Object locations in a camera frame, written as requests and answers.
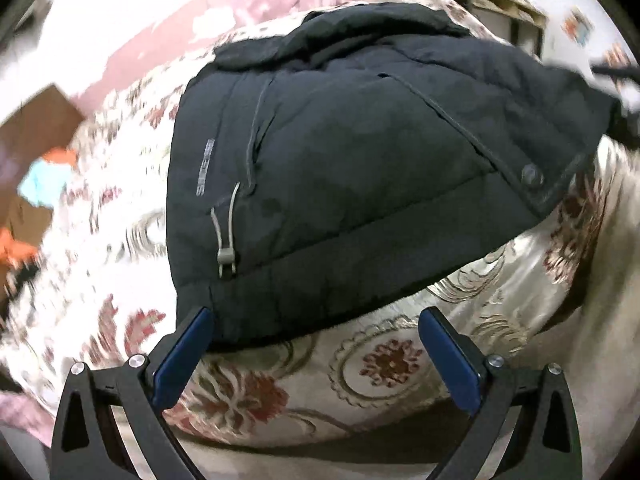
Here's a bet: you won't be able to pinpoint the floral satin bedspread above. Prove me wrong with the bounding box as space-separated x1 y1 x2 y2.
0 0 640 451

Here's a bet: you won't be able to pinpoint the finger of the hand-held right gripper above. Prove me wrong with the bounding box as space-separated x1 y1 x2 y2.
590 60 640 84

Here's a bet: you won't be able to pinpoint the black padded jacket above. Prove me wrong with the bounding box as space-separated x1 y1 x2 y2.
167 2 619 354

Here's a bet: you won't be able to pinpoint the wooden desk with cubbies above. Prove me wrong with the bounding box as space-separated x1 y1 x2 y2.
464 0 549 57

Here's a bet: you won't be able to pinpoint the colourful wall sticker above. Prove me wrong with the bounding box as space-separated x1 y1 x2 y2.
562 7 594 47

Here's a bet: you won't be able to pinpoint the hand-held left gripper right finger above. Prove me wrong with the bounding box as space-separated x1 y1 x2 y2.
418 306 584 480

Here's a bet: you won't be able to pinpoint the wooden headboard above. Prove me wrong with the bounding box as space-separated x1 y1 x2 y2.
0 84 87 301

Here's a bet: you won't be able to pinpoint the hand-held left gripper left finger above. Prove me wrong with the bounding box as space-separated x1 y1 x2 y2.
51 306 214 480

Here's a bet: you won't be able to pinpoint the person's pink clothing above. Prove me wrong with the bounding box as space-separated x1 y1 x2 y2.
0 392 52 447

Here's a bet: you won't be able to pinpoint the orange blue brown clothes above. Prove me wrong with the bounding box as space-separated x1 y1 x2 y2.
0 147 77 267

